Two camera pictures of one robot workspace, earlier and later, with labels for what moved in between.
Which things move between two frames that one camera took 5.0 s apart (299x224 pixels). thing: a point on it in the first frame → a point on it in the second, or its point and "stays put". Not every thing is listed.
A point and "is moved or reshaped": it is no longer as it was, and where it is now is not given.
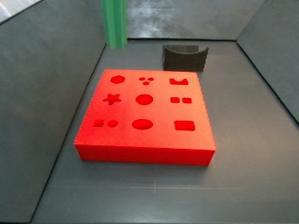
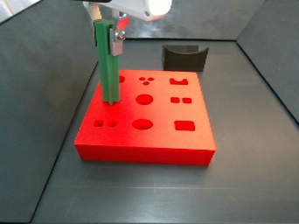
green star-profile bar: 116,23 is moved or reshaped
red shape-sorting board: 147,118 stays put
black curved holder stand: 184,58 stays put
